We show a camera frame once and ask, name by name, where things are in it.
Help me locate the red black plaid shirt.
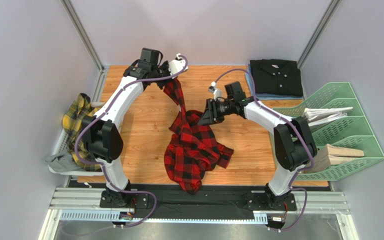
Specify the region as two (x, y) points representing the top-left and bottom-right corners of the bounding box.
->
(163, 79), (234, 195)

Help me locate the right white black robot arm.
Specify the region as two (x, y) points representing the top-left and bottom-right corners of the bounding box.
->
(198, 81), (317, 209)

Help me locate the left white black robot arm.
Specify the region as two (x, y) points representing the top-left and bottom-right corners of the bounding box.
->
(74, 48), (188, 208)

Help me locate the white paper stack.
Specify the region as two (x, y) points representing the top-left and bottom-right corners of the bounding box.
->
(302, 107), (354, 128)

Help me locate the folded black shirt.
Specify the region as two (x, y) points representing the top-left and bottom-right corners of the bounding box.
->
(249, 59), (304, 96)

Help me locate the yellow plaid shirt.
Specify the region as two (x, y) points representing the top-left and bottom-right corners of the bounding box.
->
(62, 93), (103, 172)

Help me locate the wooden block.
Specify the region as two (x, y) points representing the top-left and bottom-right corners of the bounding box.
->
(304, 144), (365, 174)

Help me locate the white plastic basket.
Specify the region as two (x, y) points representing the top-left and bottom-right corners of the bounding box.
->
(47, 102), (106, 177)

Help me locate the grey shirt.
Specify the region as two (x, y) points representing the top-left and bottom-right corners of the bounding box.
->
(44, 150), (84, 173)

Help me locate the green file organizer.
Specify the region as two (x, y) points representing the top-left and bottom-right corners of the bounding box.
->
(275, 82), (384, 181)

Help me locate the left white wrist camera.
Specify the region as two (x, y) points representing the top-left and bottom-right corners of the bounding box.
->
(168, 53), (189, 78)

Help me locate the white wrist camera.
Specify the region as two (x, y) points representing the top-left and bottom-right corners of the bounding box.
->
(168, 53), (189, 78)
(208, 81), (223, 101)

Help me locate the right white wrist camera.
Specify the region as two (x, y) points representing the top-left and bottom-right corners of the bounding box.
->
(208, 81), (223, 101)

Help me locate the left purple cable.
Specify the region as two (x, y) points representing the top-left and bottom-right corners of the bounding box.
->
(60, 54), (190, 238)

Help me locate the purple cable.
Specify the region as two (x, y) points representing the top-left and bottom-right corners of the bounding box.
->
(60, 54), (190, 238)
(211, 68), (314, 233)

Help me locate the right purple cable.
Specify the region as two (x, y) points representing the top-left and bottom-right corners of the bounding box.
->
(211, 68), (314, 233)

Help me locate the left aluminium corner post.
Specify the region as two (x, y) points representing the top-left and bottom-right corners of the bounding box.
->
(61, 0), (105, 73)

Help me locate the aluminium corner post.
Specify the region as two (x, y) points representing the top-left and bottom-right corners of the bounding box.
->
(297, 0), (342, 69)
(61, 0), (105, 73)

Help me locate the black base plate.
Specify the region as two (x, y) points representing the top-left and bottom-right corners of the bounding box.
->
(67, 179), (333, 221)

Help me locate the right aluminium corner post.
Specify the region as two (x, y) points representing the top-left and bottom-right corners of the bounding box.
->
(297, 0), (342, 69)

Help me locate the aluminium rail frame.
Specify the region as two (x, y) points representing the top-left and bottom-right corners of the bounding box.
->
(39, 185), (359, 240)

